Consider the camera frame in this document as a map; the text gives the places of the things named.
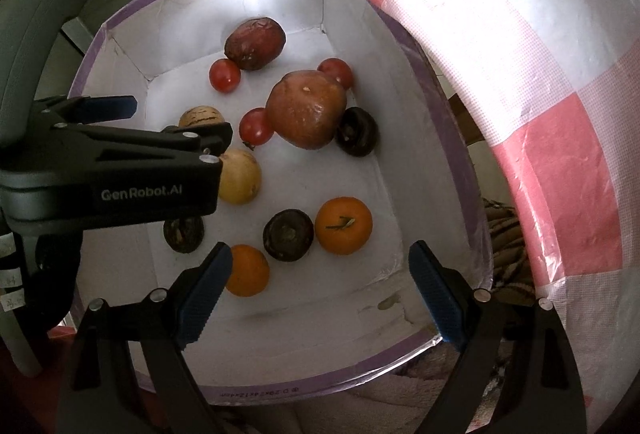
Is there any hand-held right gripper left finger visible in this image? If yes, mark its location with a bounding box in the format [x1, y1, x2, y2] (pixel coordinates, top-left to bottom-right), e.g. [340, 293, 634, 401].
[56, 241, 234, 434]

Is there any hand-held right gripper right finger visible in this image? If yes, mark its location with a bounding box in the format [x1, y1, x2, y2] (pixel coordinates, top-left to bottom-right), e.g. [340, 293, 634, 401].
[408, 240, 587, 434]

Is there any striped brown cloth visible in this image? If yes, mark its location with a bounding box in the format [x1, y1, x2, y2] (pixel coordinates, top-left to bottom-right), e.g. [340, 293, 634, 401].
[480, 197, 538, 310]

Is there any dark brown mushroom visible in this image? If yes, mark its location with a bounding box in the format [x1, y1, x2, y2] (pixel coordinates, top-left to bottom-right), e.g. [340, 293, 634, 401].
[262, 209, 316, 261]

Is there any striped pepino melon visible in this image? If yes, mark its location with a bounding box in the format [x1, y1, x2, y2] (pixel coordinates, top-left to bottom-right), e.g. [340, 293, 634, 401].
[178, 107, 223, 130]

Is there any large reddish brown fruit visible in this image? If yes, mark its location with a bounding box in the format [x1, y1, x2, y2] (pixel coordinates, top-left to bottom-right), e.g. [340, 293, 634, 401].
[264, 70, 349, 150]

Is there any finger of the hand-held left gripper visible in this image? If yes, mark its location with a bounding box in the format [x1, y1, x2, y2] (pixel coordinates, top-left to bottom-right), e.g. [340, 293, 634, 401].
[0, 121, 235, 172]
[31, 94, 139, 126]

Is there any white cardboard box purple rim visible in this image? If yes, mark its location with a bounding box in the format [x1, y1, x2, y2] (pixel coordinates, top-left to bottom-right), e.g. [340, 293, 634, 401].
[67, 0, 496, 407]

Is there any orange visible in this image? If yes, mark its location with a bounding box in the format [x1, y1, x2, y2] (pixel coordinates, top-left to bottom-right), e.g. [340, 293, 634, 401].
[314, 197, 374, 256]
[225, 244, 271, 298]

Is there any dark red apple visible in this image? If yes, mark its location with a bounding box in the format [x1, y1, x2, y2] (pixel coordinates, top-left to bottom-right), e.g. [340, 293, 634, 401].
[223, 17, 287, 72]

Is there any dark mangosteen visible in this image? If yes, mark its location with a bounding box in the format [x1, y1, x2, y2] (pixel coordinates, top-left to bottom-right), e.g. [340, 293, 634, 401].
[162, 215, 205, 255]
[334, 107, 379, 158]

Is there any yellow pepino melon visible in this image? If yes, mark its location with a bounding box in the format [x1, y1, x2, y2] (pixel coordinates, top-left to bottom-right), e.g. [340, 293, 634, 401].
[217, 149, 263, 205]

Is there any grey refrigerator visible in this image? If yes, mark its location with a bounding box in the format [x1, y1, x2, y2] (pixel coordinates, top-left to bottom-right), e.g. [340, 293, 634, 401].
[0, 0, 138, 150]

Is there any red checkered tablecloth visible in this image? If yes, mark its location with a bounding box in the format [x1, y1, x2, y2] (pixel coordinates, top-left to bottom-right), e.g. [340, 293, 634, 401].
[339, 0, 640, 434]

